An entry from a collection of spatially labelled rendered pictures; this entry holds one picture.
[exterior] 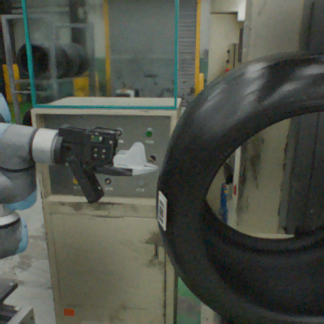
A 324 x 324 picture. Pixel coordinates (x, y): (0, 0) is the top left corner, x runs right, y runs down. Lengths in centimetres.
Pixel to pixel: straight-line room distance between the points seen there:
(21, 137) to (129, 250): 85
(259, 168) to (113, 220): 66
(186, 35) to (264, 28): 920
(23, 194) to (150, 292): 91
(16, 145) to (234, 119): 44
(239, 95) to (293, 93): 8
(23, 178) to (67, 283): 91
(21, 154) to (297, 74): 54
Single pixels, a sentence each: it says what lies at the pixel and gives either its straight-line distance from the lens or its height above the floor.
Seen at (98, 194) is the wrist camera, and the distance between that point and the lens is 74.
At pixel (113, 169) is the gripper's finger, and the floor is 124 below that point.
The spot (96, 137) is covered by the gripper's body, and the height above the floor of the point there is 130.
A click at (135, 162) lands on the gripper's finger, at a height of 125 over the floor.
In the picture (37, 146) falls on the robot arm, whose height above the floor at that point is 129.
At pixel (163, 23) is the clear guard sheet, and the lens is 126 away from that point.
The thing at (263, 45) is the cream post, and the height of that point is 149.
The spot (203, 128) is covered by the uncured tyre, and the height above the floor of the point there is 134.
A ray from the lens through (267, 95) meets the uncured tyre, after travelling 57.
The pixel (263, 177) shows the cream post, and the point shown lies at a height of 113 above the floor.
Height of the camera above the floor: 146
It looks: 18 degrees down
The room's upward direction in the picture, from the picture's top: straight up
